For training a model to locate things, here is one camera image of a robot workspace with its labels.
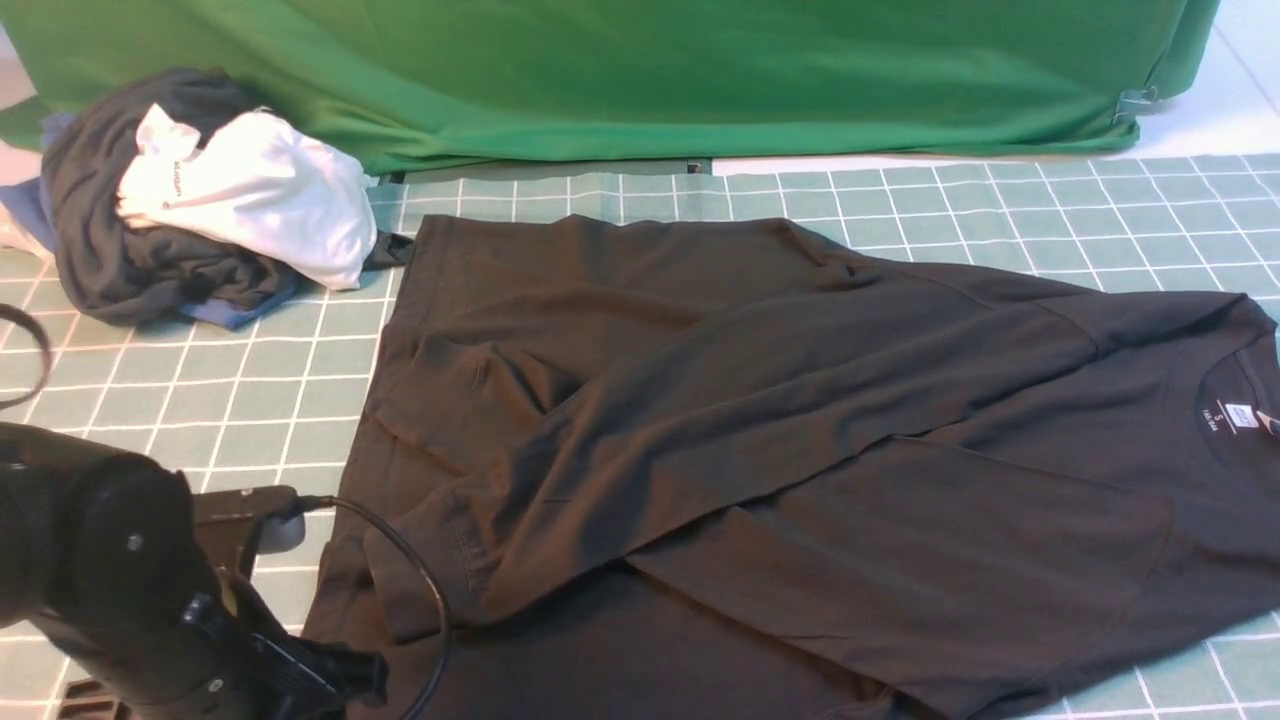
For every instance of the dark gray long-sleeve shirt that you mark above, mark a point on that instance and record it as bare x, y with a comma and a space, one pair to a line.
734, 470

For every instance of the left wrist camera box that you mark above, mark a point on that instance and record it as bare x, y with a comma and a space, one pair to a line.
237, 526

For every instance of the green backdrop cloth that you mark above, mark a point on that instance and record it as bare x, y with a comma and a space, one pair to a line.
414, 85

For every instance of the metal binder clip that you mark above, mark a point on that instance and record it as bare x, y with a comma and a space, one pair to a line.
1136, 103

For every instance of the blue crumpled garment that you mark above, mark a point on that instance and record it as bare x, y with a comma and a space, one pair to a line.
126, 276

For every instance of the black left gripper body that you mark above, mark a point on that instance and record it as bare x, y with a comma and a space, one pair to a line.
170, 640

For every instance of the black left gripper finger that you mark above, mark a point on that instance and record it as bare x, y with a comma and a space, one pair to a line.
306, 678
89, 699

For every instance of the white crumpled garment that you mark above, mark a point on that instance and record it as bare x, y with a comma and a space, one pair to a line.
256, 183

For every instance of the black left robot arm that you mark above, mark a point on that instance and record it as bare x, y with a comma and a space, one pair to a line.
68, 499

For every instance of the pale cloth at left edge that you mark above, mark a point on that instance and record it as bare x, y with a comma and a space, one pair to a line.
24, 226

